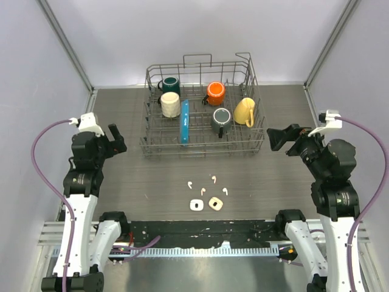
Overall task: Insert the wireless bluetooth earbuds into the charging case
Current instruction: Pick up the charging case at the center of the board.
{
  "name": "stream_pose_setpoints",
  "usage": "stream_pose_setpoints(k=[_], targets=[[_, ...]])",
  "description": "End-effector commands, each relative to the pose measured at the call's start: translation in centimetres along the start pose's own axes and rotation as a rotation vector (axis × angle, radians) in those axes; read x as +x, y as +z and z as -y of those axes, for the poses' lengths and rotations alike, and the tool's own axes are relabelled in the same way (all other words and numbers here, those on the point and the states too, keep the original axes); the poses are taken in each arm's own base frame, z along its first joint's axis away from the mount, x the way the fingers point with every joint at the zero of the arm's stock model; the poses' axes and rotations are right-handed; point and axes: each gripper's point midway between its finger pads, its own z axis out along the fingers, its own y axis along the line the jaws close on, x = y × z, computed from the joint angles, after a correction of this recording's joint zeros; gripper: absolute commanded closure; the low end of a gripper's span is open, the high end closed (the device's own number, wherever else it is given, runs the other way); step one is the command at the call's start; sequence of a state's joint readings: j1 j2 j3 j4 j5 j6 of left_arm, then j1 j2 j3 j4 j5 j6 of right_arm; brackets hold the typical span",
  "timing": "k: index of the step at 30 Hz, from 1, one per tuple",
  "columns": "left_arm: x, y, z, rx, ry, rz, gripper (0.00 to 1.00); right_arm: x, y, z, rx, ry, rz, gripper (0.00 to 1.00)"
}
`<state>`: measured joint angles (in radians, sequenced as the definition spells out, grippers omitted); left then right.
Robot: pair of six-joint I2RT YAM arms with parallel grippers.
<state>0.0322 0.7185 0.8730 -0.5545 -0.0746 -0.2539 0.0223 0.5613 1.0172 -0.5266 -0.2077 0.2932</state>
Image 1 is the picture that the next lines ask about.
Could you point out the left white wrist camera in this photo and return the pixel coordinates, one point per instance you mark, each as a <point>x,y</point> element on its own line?
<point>87,123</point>

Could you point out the cream textured mug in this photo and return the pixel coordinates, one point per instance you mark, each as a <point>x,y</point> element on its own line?
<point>170,104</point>

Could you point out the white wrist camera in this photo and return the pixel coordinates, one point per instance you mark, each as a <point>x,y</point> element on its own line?
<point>87,123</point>
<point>330,121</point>

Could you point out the white charging case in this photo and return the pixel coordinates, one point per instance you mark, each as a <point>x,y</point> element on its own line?
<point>196,205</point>

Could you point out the blue plate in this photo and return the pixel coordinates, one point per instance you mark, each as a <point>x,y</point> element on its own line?
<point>184,122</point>

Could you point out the grey wire dish rack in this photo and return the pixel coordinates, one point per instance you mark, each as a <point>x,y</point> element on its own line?
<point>168,136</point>

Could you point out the grey mug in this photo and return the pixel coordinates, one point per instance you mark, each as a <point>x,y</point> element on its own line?
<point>221,121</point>

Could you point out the dark green mug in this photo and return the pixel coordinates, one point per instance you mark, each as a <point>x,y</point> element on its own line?
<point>169,84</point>

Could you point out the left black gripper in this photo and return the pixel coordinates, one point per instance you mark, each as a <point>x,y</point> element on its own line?
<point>115,146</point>

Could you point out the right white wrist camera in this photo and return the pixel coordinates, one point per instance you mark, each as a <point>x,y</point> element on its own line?
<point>330,121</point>

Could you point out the yellow mug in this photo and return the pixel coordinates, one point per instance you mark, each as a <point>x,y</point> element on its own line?
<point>243,113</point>

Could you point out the beige charging case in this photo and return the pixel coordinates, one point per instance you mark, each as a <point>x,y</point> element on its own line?
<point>215,203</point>

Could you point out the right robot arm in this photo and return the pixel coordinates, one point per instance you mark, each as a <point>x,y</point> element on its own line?
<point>337,204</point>

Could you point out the orange mug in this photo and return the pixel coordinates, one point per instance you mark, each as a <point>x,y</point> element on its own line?
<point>215,94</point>

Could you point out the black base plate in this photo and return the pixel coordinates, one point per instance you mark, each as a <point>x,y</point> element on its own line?
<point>204,234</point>

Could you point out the white slotted cable duct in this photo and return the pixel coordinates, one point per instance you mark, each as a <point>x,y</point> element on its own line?
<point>223,251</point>

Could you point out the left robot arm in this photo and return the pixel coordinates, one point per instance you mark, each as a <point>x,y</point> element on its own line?
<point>82,259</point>

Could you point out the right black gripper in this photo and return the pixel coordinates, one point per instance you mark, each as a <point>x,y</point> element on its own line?
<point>278,137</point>

